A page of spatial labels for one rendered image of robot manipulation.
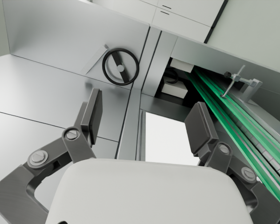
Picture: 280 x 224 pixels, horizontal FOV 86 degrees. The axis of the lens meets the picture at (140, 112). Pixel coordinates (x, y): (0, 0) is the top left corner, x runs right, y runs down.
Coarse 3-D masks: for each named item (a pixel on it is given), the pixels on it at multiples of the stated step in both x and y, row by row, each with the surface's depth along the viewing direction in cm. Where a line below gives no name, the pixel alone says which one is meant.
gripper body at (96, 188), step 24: (72, 168) 8; (96, 168) 8; (120, 168) 8; (144, 168) 8; (168, 168) 8; (192, 168) 9; (72, 192) 7; (96, 192) 7; (120, 192) 7; (144, 192) 7; (168, 192) 7; (192, 192) 8; (216, 192) 8; (48, 216) 6; (72, 216) 6; (96, 216) 6; (120, 216) 6; (144, 216) 6; (168, 216) 7; (192, 216) 7; (216, 216) 7; (240, 216) 7
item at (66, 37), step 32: (32, 0) 73; (64, 0) 73; (32, 32) 81; (64, 32) 80; (96, 32) 80; (128, 32) 79; (160, 32) 79; (64, 64) 89; (96, 64) 88; (160, 64) 87
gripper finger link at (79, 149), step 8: (72, 128) 10; (64, 136) 10; (72, 136) 10; (80, 136) 10; (72, 144) 9; (80, 144) 9; (88, 144) 9; (72, 152) 9; (80, 152) 9; (88, 152) 9; (72, 160) 8; (80, 160) 9
